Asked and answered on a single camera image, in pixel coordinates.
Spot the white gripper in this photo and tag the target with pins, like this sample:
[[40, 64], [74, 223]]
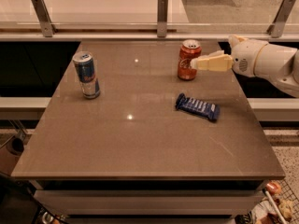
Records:
[[246, 59]]

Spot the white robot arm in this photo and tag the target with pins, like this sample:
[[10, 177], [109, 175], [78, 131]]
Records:
[[277, 64]]

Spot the red coca-cola can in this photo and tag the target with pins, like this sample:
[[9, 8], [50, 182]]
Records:
[[189, 50]]

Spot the dark round object at left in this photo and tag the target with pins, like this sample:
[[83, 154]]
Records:
[[15, 146]]

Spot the right metal railing bracket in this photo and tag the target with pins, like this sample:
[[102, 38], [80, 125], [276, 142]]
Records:
[[276, 28]]

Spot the blue silver red bull can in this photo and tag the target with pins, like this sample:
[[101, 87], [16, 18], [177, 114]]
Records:
[[83, 62]]

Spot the left metal railing bracket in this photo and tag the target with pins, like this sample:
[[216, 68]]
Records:
[[47, 28]]

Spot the wire basket with snacks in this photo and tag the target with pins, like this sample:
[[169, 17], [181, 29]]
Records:
[[278, 206]]

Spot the metal railing bracket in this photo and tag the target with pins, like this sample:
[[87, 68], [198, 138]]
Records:
[[276, 28], [162, 15], [47, 28]]

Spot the middle metal railing bracket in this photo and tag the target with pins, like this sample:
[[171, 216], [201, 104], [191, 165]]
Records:
[[162, 15]]

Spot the white drawer cabinet front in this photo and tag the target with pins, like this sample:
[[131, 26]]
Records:
[[140, 202]]

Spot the blue snack bar wrapper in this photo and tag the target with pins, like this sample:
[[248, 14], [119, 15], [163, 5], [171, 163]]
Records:
[[197, 107]]

